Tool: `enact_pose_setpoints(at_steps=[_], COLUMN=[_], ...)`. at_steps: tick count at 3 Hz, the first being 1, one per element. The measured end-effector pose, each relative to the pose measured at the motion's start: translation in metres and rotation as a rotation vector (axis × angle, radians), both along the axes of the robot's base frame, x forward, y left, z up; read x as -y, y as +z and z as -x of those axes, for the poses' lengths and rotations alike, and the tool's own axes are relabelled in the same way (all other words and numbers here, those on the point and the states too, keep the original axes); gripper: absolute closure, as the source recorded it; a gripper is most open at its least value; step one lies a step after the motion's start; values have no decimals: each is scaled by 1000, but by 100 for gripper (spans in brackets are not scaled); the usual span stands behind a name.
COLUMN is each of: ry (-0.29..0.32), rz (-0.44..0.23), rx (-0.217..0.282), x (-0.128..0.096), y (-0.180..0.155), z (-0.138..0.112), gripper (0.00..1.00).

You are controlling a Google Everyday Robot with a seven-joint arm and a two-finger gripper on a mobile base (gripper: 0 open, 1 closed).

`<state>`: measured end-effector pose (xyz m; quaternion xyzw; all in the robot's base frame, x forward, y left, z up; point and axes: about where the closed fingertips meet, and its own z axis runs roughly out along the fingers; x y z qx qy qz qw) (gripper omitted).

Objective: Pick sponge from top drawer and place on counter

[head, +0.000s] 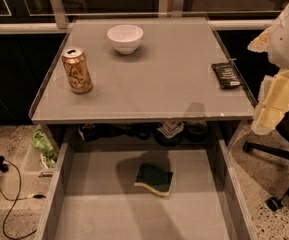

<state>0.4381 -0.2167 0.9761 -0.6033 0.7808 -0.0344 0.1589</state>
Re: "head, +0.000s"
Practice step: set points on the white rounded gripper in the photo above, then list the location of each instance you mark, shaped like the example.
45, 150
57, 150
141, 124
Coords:
288, 43

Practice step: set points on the green and yellow sponge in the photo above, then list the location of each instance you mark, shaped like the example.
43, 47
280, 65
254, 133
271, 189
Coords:
154, 179

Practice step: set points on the grey counter cabinet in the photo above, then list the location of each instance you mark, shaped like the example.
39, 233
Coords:
169, 77

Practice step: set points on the grey open top drawer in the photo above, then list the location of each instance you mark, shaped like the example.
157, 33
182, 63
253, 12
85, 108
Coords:
92, 194

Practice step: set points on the black snack packet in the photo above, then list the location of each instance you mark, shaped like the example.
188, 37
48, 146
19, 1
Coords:
226, 75

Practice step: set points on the black and white clutter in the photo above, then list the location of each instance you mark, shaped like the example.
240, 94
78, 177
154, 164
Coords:
168, 134

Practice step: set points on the white ceramic bowl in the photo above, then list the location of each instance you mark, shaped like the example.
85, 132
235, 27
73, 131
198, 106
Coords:
125, 39

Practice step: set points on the gold soda can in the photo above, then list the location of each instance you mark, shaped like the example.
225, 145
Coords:
74, 62

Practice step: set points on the green crumpled bag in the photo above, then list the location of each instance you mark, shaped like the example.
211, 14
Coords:
40, 142

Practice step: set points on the clear plastic bin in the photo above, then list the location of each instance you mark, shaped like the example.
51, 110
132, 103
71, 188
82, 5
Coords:
31, 165

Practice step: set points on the metal window rail frame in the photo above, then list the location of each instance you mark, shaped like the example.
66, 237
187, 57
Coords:
55, 16

